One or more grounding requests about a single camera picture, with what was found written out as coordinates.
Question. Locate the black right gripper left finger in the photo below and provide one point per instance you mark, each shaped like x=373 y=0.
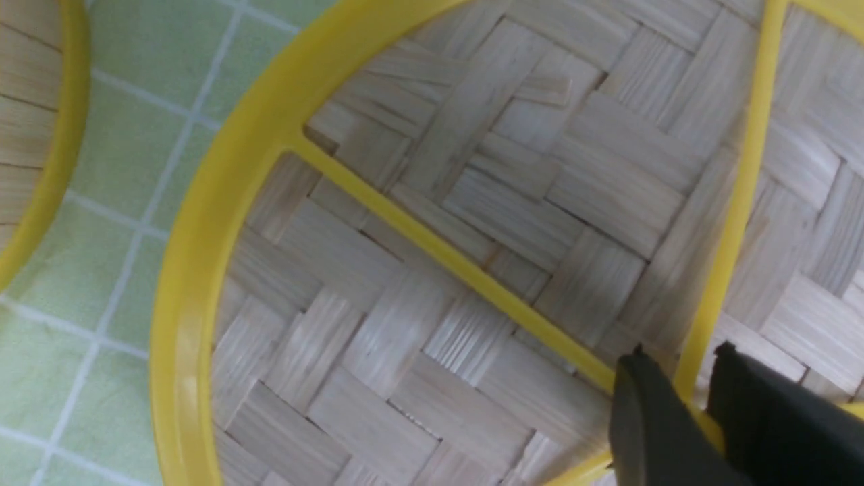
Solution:
x=654 y=439

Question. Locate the bamboo steamer basket yellow rim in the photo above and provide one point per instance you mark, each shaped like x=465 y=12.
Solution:
x=45 y=87

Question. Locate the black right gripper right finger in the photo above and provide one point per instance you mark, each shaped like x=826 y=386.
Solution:
x=778 y=433

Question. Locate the yellow rimmed woven steamer lid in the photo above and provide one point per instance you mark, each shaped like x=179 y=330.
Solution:
x=419 y=244

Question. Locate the green checkered tablecloth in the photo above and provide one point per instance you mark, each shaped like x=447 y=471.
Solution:
x=75 y=321

